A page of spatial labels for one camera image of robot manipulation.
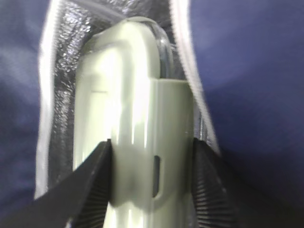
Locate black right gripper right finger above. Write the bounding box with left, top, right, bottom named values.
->
left=192, top=138, right=304, bottom=228

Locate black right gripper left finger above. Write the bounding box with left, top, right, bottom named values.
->
left=0, top=140, right=112, bottom=228

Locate green lidded lunch box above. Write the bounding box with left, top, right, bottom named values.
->
left=73, top=17, right=194, bottom=228

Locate navy blue lunch bag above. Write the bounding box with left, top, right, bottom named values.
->
left=0, top=0, right=304, bottom=228

